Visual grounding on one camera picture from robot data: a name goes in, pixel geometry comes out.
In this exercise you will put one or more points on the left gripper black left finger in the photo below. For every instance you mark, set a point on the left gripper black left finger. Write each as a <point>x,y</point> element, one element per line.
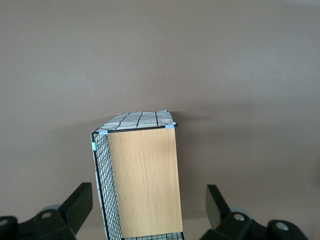
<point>77,205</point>

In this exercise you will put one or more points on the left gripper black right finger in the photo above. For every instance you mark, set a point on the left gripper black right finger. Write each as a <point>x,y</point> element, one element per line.
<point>217,210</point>

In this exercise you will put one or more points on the light wooden step shelf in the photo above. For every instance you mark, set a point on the light wooden step shelf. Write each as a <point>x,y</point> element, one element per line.
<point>147,180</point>

